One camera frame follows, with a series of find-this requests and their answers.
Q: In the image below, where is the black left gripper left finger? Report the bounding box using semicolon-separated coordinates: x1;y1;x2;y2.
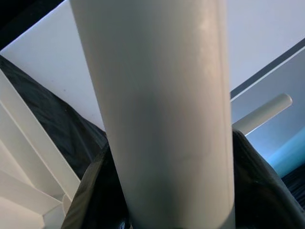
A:
61;143;131;229

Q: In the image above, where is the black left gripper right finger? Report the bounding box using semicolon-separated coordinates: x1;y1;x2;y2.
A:
232;130;305;229

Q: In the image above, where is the white plastic table top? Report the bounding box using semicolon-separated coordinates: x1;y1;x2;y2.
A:
0;69;81;229

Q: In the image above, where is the white plastic table leg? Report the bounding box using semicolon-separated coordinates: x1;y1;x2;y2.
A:
69;0;236;229
232;94;293;134

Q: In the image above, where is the black plastic table sheet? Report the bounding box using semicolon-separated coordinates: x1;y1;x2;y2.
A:
0;54;108;172

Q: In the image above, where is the black door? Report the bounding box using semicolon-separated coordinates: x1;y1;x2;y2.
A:
0;0;66;51

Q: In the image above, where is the black wall trim strip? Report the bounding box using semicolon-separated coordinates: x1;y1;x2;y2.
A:
230;37;305;101

